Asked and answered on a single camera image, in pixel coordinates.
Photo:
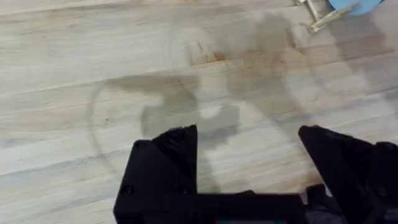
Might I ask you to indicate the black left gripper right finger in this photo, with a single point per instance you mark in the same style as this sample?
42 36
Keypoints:
351 168

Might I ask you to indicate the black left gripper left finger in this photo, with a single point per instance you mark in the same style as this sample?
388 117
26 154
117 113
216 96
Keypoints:
161 174

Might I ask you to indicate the blue plate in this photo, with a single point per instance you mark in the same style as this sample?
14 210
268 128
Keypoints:
354 5

